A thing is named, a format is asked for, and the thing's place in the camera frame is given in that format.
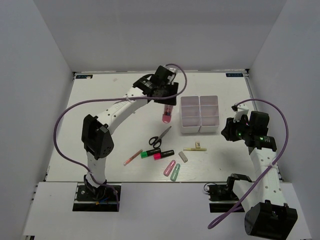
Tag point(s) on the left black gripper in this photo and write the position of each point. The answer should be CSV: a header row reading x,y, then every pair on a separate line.
x,y
173,88

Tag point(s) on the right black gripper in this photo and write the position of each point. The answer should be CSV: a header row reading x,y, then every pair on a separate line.
x,y
228,131

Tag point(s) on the pink tube of pencils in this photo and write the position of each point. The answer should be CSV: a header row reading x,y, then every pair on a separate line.
x,y
167,113

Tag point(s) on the black handled scissors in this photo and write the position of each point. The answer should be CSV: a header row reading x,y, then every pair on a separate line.
x,y
156,141

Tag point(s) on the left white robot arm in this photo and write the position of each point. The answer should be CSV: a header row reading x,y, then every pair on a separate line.
x,y
97,130

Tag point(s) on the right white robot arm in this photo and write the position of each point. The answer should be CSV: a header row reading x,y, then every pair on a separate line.
x,y
267,213

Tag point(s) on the left white divided container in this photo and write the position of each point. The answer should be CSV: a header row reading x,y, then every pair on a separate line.
x,y
190,120

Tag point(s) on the white divided container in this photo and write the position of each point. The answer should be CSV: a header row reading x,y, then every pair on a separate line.
x,y
209,114
190,120

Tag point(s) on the small wooden sharpener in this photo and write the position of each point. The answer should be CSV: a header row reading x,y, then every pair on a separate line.
x,y
197,144

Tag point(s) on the right white divided container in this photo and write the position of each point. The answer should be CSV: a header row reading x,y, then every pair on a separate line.
x,y
209,114

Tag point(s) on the yellow highlighter pen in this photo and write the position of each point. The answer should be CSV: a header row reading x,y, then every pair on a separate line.
x,y
195,149

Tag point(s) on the grey eraser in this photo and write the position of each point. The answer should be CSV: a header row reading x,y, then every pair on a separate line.
x,y
183,156

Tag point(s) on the right blue table label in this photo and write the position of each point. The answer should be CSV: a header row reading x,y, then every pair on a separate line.
x,y
234,75

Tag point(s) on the blue table label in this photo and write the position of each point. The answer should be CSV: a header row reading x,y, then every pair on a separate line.
x,y
84,76
234,75

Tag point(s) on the pink capped black marker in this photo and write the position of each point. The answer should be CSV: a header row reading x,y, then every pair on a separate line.
x,y
163,154

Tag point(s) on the green correction tape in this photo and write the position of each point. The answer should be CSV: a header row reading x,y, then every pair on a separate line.
x,y
175,172

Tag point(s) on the green capped black marker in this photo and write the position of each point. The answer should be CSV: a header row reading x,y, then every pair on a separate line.
x,y
148,153

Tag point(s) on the pink correction tape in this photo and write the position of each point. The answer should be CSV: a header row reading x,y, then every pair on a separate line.
x,y
169,168

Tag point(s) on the orange pen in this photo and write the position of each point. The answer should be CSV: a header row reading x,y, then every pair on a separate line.
x,y
133,157

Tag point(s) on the left blue table label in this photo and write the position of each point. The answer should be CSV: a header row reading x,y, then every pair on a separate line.
x,y
84,76

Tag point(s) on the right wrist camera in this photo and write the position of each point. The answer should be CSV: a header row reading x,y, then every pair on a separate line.
x,y
239,110

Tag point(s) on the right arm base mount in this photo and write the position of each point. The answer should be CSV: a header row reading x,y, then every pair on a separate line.
x,y
222,197

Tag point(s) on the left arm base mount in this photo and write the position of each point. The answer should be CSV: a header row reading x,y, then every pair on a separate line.
x,y
85,201

